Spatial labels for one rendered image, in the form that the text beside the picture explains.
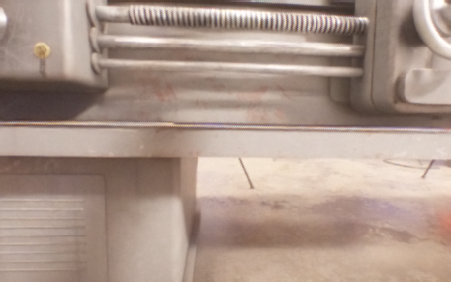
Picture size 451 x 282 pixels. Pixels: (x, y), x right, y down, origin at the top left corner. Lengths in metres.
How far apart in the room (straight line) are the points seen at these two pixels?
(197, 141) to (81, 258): 0.43
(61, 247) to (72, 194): 0.14
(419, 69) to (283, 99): 0.29
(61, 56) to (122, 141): 0.19
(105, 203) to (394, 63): 0.72
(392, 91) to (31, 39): 0.72
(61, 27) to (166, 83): 0.24
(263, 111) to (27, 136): 0.53
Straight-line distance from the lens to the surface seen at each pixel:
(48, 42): 0.56
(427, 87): 0.62
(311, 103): 0.68
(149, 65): 0.56
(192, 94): 0.62
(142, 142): 0.46
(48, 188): 0.68
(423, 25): 0.55
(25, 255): 0.77
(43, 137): 0.54
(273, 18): 0.59
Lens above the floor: 0.47
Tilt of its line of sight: 4 degrees down
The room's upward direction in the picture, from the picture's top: 1 degrees clockwise
